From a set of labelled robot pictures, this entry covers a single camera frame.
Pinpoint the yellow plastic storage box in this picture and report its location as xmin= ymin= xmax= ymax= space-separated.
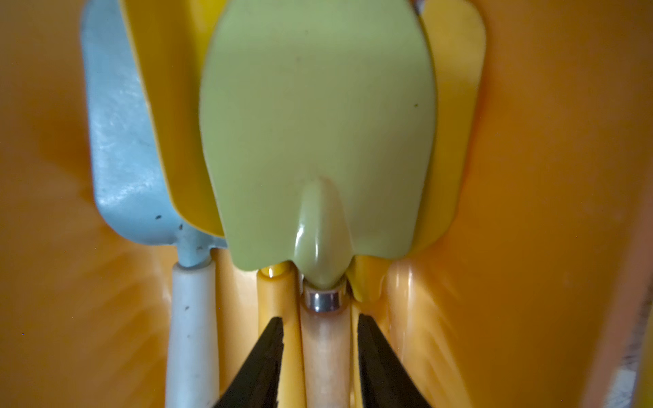
xmin=1 ymin=1 xmax=652 ymax=407

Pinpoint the light blue shovel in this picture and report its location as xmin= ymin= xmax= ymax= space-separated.
xmin=81 ymin=0 xmax=223 ymax=407

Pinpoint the yellow green narrow trowel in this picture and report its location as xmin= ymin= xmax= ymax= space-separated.
xmin=198 ymin=0 xmax=438 ymax=408

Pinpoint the wide yellow plastic shovel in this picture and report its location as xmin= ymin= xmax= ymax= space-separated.
xmin=119 ymin=0 xmax=486 ymax=408

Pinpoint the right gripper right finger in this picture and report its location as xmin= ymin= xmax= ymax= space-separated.
xmin=357 ymin=314 xmax=431 ymax=408

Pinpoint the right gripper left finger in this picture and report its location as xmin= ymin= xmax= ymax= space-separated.
xmin=214 ymin=317 xmax=284 ymax=408

